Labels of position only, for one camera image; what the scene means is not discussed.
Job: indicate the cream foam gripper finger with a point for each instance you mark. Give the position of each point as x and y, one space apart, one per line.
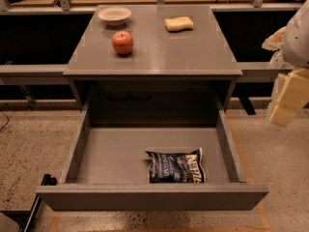
289 95

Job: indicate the blue chip bag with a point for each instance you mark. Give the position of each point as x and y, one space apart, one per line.
181 168

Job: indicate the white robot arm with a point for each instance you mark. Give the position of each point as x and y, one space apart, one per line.
290 45

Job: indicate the grey cabinet counter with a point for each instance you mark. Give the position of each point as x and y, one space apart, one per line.
202 52

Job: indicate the grey open drawer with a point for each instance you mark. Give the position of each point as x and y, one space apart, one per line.
107 170

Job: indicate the clear sanitizer bottle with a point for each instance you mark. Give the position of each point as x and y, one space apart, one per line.
276 60

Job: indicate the yellow sponge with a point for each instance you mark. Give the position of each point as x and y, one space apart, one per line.
178 24

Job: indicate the red apple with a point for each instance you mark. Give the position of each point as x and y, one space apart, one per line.
122 42

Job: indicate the white bowl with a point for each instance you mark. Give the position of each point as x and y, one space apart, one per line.
114 16

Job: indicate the black cart leg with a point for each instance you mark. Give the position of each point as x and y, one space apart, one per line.
29 216

